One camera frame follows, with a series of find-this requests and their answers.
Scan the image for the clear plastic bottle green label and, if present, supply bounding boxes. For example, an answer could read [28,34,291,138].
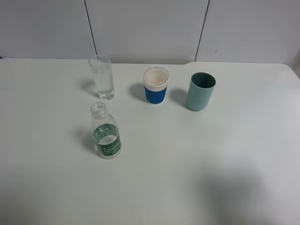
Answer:
[90,101,121,159]

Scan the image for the blue and white cup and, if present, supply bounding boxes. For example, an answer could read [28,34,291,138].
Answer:
[143,67,170,105]

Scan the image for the teal green cup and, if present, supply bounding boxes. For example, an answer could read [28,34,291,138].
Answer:
[187,72,216,111]

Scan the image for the tall clear glass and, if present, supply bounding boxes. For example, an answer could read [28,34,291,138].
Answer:
[89,55,115,101]

